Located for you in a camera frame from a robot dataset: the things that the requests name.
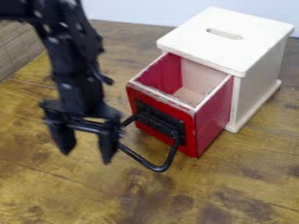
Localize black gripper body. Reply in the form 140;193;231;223
40;66;122;134

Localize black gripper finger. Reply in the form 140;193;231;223
98;120;122;165
44;116;76;155

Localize black metal drawer handle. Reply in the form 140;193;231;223
118;100;187;172

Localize red wooden drawer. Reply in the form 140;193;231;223
126;53;234;158

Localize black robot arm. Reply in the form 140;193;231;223
0;0;122;164

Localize white wooden box cabinet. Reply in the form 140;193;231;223
156;7;295;133

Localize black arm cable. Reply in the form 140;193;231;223
90;62;116;87

